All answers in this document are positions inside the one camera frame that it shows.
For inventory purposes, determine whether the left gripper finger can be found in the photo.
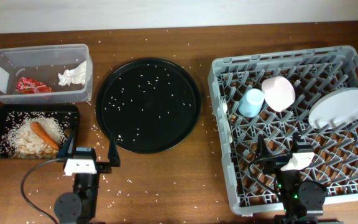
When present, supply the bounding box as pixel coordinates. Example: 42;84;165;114
108;134;121;167
57;130;75;157

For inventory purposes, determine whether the orange carrot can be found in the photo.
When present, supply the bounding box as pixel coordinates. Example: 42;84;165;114
30;122;59;150

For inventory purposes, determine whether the light blue cup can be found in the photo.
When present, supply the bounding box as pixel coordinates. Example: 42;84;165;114
238;88;264;118

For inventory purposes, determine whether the pile of rice and shells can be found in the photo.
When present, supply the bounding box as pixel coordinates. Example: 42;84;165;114
0;111;70;159

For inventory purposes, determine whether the grey plate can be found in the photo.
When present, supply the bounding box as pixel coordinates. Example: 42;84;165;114
308;87;358;129

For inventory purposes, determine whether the white tissue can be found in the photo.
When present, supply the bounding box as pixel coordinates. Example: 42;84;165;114
58;61;87;86

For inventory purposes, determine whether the red strawberry snack wrapper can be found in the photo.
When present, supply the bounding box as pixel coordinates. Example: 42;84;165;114
16;77;53;94

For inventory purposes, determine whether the white plastic fork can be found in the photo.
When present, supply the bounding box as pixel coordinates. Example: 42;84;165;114
219;96;233;144

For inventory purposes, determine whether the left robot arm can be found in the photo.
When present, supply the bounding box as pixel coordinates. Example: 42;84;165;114
54;132;121;224

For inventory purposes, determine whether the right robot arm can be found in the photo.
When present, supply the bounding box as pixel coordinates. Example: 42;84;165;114
247;133;328;224

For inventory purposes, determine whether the grey dishwasher rack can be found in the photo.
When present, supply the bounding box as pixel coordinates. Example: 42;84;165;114
208;45;358;216

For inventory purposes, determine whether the black rectangular tray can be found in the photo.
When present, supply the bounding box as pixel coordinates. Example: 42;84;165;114
0;105;80;159

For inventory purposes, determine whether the round black tray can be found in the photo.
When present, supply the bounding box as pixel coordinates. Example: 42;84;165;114
96;58;201;154

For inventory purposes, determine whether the clear plastic bin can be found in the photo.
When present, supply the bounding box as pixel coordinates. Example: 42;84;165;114
0;44;93;104

